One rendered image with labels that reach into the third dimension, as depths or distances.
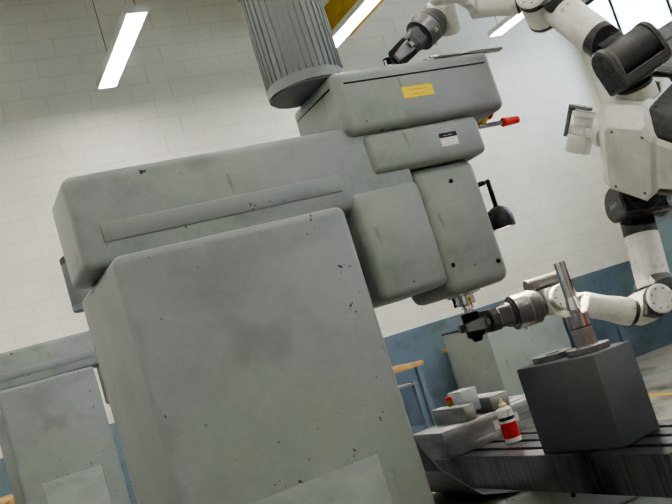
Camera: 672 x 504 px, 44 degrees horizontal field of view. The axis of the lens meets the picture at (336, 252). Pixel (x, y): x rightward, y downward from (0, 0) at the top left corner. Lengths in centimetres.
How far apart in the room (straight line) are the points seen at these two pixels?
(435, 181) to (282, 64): 46
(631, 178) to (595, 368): 63
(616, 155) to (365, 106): 63
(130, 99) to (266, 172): 732
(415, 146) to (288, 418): 75
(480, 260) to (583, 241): 920
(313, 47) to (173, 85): 730
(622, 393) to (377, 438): 49
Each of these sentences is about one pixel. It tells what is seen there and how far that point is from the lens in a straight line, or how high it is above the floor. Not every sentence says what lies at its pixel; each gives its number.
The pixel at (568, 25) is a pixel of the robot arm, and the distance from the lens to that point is 220.
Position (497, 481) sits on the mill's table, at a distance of 206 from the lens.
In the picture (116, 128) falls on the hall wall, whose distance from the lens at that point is 899.
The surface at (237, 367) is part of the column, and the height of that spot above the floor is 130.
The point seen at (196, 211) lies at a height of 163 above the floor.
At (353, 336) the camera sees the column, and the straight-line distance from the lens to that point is 172.
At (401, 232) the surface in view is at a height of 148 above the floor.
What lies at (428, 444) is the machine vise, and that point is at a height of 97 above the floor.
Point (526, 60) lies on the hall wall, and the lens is 1165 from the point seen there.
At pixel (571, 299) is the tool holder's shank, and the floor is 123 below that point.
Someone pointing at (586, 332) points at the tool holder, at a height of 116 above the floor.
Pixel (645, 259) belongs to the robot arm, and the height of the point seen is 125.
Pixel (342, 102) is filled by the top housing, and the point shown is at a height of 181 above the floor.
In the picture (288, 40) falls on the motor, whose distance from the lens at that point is 205.
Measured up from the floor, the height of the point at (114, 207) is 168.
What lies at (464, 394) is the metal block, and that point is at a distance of 224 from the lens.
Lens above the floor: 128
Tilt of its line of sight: 6 degrees up
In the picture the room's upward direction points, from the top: 17 degrees counter-clockwise
